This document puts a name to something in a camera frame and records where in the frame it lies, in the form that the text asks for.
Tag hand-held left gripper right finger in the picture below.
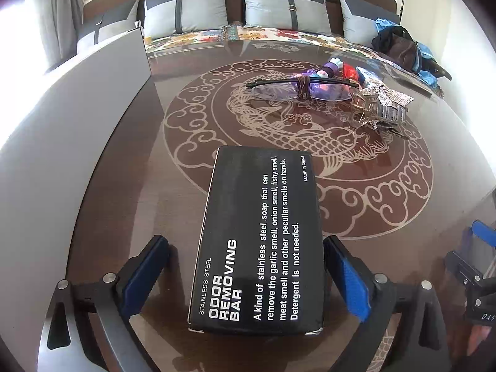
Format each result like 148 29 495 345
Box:
323 236 452 372

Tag dark bag with blue clothes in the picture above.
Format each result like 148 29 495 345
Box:
374 17 439 91

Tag floral sofa blanket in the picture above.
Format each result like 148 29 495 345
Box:
143 23 442 97

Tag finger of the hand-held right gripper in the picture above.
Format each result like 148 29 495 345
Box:
445 250 485 284
461 220 496 252

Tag grey curtain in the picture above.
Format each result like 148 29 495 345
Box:
46 0 85 71

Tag grey two-tone strapped cushion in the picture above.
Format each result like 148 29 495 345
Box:
77 0 141 53
143 0 231 40
237 0 332 36
338 0 401 44

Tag dark brown cloth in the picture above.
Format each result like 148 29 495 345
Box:
420 60 453 82

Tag purple plastic toy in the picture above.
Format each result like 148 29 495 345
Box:
294 58 344 91

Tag person's right hand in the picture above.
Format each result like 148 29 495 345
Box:
467 321 496 372

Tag large white cardboard box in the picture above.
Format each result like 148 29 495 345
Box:
0 21 153 342

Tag blue and white carton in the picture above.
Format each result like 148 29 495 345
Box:
356 67 383 88

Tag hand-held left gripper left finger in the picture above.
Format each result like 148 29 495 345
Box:
46 234 170 372

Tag dark brown handbag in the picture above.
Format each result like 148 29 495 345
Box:
372 25 420 73

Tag rimless purple-tinted glasses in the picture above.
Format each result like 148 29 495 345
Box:
246 75 359 104

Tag rhinestone bow hair clip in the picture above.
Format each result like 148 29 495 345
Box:
349 83 415 137

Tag black printed carton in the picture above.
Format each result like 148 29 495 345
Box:
188 146 324 336

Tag clear plastic packet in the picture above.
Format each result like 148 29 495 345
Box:
387 66 433 100

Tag brown patterned glass desktop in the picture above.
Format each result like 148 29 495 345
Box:
50 33 496 372

